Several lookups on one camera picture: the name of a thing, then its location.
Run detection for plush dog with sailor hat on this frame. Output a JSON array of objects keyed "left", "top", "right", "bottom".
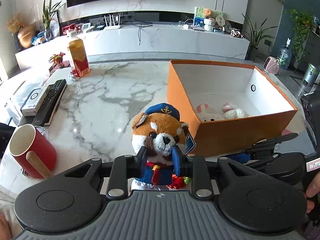
[{"left": 131, "top": 102, "right": 197, "bottom": 190}]

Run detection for black remote control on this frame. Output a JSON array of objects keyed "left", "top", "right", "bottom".
[{"left": 31, "top": 79, "right": 68, "bottom": 127}]

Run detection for water jug with pump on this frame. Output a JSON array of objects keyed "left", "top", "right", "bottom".
[{"left": 278, "top": 38, "right": 292, "bottom": 70}]

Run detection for white bunny plush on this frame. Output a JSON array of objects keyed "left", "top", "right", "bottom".
[{"left": 196, "top": 103, "right": 225, "bottom": 122}]

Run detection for person's right hand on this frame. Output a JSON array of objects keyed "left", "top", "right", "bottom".
[{"left": 305, "top": 177, "right": 320, "bottom": 214}]

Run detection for red mug with wooden handle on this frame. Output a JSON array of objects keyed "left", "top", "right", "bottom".
[{"left": 9, "top": 124, "right": 57, "bottom": 180}]

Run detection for gold vase with dried flowers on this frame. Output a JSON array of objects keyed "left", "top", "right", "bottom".
[{"left": 7, "top": 14, "right": 36, "bottom": 49}]

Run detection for blue green picture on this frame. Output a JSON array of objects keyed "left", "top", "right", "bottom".
[{"left": 194, "top": 7, "right": 224, "bottom": 27}]

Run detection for climbing green plant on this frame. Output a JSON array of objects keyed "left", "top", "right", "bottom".
[{"left": 287, "top": 9, "right": 316, "bottom": 63}]

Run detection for brown teddy bear in pot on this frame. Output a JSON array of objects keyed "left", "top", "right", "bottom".
[{"left": 203, "top": 9, "right": 216, "bottom": 32}]

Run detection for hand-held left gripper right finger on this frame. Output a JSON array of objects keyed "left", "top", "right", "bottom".
[{"left": 172, "top": 146, "right": 264, "bottom": 200}]

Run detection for white marble tv cabinet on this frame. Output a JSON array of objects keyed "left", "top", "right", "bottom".
[{"left": 15, "top": 22, "right": 250, "bottom": 70}]

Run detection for red flat box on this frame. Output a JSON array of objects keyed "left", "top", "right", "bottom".
[{"left": 49, "top": 60, "right": 71, "bottom": 74}]

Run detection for pink white plush toy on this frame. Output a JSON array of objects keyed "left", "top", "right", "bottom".
[{"left": 221, "top": 102, "right": 249, "bottom": 119}]

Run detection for silver trash can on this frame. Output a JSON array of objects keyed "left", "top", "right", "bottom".
[{"left": 302, "top": 63, "right": 320, "bottom": 87}]

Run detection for white box with blue circle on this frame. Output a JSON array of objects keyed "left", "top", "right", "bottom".
[{"left": 20, "top": 86, "right": 50, "bottom": 117}]

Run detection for tall potted green plant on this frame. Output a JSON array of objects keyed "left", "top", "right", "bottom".
[{"left": 241, "top": 12, "right": 278, "bottom": 61}]

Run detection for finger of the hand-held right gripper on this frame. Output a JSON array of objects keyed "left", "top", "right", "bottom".
[
  {"left": 229, "top": 147, "right": 276, "bottom": 167},
  {"left": 251, "top": 133, "right": 299, "bottom": 151}
]

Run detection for black cable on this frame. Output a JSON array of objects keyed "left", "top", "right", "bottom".
[{"left": 137, "top": 21, "right": 153, "bottom": 46}]

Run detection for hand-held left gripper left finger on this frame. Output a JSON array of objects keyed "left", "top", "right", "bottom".
[{"left": 58, "top": 146, "right": 148, "bottom": 201}]

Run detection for orange cardboard box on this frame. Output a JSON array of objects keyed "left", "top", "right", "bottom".
[{"left": 167, "top": 60, "right": 298, "bottom": 157}]

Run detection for red gift boxes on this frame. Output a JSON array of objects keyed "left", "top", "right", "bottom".
[{"left": 61, "top": 23, "right": 83, "bottom": 36}]

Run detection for white router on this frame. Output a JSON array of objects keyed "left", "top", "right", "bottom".
[{"left": 104, "top": 14, "right": 122, "bottom": 31}]

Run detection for pink heater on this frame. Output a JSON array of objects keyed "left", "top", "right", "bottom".
[{"left": 264, "top": 56, "right": 281, "bottom": 76}]

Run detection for green plant in glass vase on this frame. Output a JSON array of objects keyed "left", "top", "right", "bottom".
[{"left": 41, "top": 0, "right": 66, "bottom": 41}]

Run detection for small red plant decoration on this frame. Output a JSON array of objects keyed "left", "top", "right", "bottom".
[{"left": 49, "top": 52, "right": 66, "bottom": 68}]

